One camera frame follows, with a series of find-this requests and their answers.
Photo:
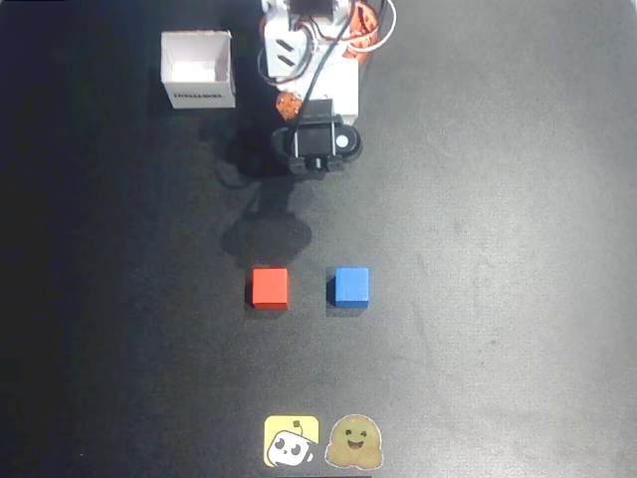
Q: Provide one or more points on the white open cardboard box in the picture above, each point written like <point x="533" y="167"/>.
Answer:
<point x="199" y="60"/>

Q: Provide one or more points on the hugging face emoji sticker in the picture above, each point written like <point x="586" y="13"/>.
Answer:
<point x="354" y="442"/>

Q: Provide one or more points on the yellow robot face sticker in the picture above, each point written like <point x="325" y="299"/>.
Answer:
<point x="291" y="440"/>

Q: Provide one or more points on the black webcam on mount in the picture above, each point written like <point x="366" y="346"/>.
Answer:
<point x="313" y="139"/>

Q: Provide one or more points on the blue cube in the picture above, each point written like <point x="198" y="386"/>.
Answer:
<point x="352" y="285"/>

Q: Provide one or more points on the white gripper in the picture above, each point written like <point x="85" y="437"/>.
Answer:
<point x="336" y="95"/>

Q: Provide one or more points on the red cube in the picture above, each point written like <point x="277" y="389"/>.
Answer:
<point x="270" y="286"/>

